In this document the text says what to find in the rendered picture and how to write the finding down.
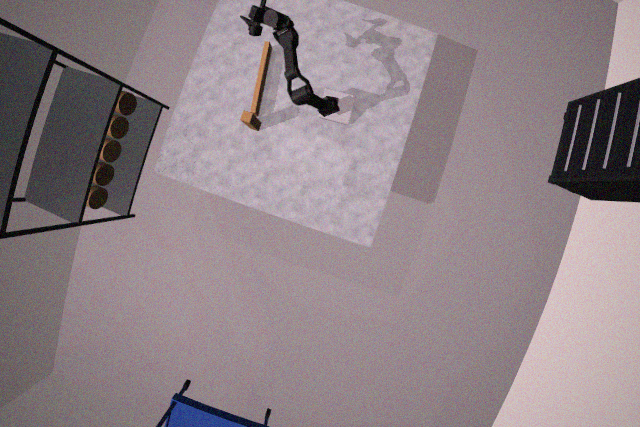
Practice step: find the light brown wooden board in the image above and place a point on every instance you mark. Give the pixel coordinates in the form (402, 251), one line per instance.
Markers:
(260, 82)

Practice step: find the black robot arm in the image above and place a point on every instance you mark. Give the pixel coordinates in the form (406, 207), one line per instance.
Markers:
(289, 41)

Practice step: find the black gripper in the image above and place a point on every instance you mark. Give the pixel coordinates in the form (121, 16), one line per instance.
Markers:
(253, 31)

